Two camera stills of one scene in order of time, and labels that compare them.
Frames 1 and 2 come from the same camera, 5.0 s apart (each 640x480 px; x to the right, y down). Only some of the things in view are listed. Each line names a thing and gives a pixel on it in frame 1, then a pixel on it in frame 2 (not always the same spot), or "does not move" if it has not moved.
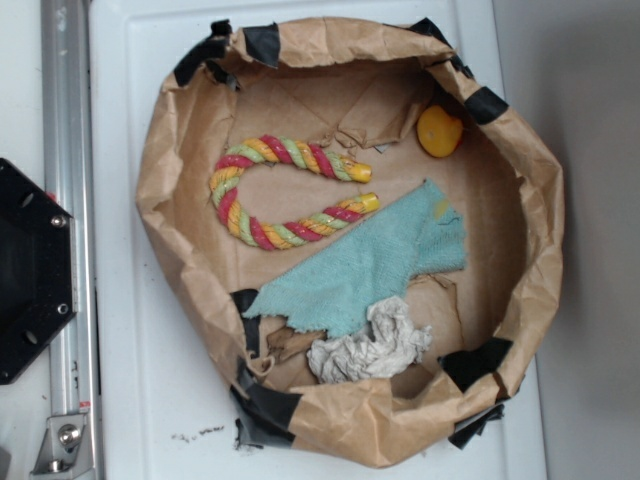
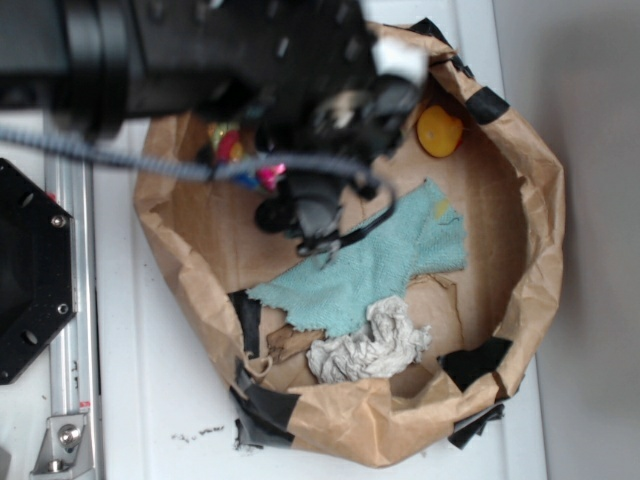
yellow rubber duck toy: x=438 y=133 does not move
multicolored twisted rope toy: x=255 y=230 to x=226 y=144
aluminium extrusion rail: x=68 y=181 does not move
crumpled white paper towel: x=392 y=343 does not move
